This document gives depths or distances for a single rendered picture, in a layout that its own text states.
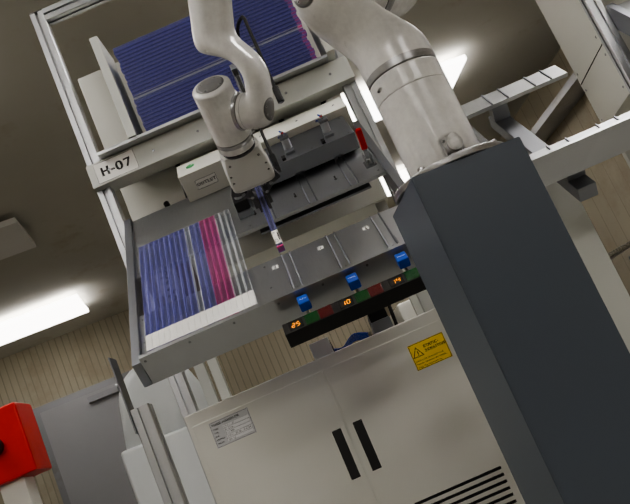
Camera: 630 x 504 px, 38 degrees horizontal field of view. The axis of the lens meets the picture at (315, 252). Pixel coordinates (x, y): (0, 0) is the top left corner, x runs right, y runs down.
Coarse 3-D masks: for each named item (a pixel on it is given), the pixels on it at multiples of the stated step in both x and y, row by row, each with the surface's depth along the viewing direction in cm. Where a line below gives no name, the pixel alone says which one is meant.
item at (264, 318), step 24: (360, 264) 189; (384, 264) 190; (312, 288) 189; (336, 288) 190; (360, 288) 191; (240, 312) 189; (264, 312) 189; (288, 312) 190; (192, 336) 188; (216, 336) 190; (240, 336) 191; (144, 360) 189; (168, 360) 190; (192, 360) 191
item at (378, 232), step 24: (384, 216) 205; (336, 240) 204; (360, 240) 200; (384, 240) 195; (264, 264) 206; (288, 264) 203; (312, 264) 199; (336, 264) 196; (264, 288) 198; (288, 288) 194; (144, 336) 199
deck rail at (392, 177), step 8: (368, 136) 240; (368, 144) 236; (376, 152) 230; (384, 160) 225; (384, 168) 222; (392, 168) 220; (384, 176) 228; (392, 176) 217; (392, 184) 219; (400, 184) 212
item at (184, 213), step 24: (312, 168) 239; (336, 168) 234; (360, 168) 229; (216, 192) 247; (288, 192) 232; (312, 192) 227; (336, 192) 223; (360, 192) 229; (144, 216) 251; (168, 216) 245; (192, 216) 240; (264, 216) 226; (288, 216) 223; (144, 240) 238
